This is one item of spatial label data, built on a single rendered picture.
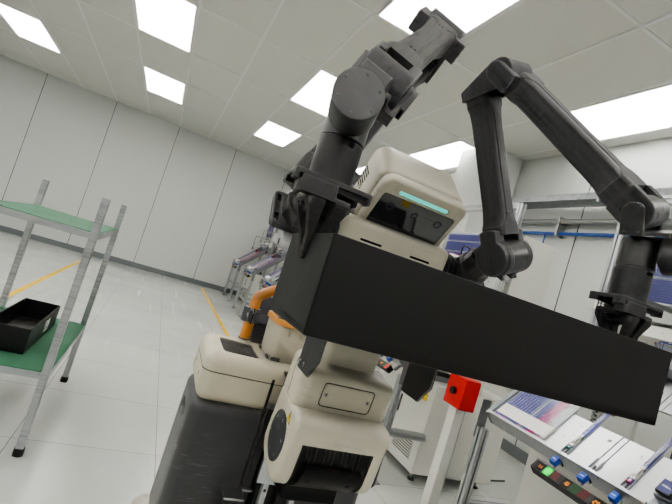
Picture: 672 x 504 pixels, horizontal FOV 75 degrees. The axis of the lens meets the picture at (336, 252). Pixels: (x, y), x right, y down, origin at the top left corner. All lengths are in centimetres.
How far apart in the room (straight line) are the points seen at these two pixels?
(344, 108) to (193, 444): 95
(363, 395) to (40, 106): 943
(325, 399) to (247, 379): 28
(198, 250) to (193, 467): 852
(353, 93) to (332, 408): 68
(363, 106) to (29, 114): 966
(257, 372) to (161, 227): 851
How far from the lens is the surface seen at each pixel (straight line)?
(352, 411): 100
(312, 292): 47
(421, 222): 95
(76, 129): 986
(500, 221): 99
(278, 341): 122
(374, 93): 49
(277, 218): 88
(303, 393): 95
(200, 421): 120
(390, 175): 88
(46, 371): 218
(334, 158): 53
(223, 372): 117
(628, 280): 87
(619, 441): 192
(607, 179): 89
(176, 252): 962
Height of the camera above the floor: 109
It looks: 3 degrees up
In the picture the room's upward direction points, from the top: 18 degrees clockwise
